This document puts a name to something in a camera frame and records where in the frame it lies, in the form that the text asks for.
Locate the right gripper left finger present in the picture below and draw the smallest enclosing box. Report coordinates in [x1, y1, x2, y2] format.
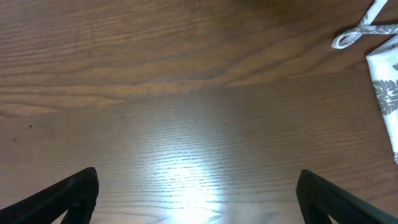
[1, 167, 99, 224]

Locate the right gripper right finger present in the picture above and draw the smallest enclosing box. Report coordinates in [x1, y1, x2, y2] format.
[296, 170, 397, 224]

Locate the white grey patterned garment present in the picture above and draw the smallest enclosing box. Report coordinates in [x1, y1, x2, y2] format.
[331, 0, 397, 161]

